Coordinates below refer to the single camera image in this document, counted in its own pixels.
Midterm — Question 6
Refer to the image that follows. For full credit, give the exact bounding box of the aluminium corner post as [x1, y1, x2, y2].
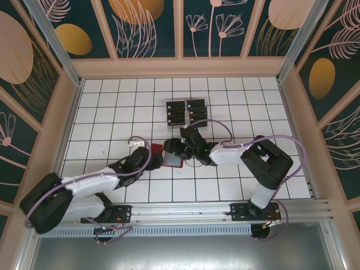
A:
[24, 0, 85, 87]
[277, 0, 335, 82]

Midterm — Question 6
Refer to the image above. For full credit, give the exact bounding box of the aluminium front rail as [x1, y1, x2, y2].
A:
[26, 199, 335, 226]

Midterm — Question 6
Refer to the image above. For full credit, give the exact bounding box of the black round cable port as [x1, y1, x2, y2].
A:
[94, 230, 113, 244]
[251, 224, 272, 242]

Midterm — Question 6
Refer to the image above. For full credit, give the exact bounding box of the clear acrylic card stand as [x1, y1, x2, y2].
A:
[165, 98, 210, 133]

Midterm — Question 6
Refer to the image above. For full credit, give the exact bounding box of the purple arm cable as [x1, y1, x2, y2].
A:
[24, 136, 133, 245]
[182, 119, 307, 242]

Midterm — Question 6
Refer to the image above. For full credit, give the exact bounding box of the aluminium side rail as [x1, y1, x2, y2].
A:
[53, 80, 85, 181]
[277, 79, 321, 200]

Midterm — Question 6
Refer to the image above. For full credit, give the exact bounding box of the red wire yellow connector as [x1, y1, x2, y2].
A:
[111, 215, 126, 233]
[263, 209, 282, 229]

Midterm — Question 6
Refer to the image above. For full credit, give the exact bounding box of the red leather card holder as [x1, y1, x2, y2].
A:
[150, 143, 186, 169]

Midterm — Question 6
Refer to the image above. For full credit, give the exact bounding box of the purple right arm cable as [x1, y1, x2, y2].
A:
[182, 119, 307, 242]

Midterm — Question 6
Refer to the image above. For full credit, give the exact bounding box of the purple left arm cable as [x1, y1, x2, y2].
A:
[24, 136, 133, 245]

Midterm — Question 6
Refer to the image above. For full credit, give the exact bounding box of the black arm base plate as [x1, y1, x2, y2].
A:
[80, 205, 132, 224]
[229, 202, 282, 223]

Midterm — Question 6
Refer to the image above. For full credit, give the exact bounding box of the grey metal sheet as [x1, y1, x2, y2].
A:
[28, 222, 338, 270]

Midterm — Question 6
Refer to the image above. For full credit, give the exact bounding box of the grey slotted cable duct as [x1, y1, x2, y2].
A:
[38, 224, 253, 237]

